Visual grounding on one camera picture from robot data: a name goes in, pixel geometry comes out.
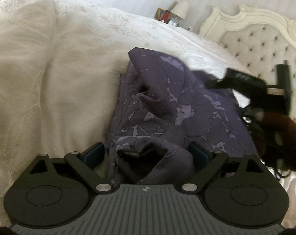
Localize black cable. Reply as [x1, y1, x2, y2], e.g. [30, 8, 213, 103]
[240, 107, 296, 230]

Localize wooden picture frame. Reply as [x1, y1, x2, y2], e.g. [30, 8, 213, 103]
[155, 7, 165, 21]

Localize cream tufted headboard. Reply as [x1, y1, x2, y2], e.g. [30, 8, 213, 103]
[199, 5, 296, 122]

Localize cream table lamp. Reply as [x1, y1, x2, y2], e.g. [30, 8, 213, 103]
[170, 0, 190, 19]

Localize purple patterned garment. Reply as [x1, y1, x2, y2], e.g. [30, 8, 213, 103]
[106, 48, 257, 186]

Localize right hand dark glove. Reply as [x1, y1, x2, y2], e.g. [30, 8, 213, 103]
[251, 109, 296, 172]

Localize cream floral bedspread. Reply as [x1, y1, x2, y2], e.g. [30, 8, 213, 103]
[0, 0, 296, 230]

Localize red bottle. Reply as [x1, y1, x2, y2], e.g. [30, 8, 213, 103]
[160, 10, 171, 23]

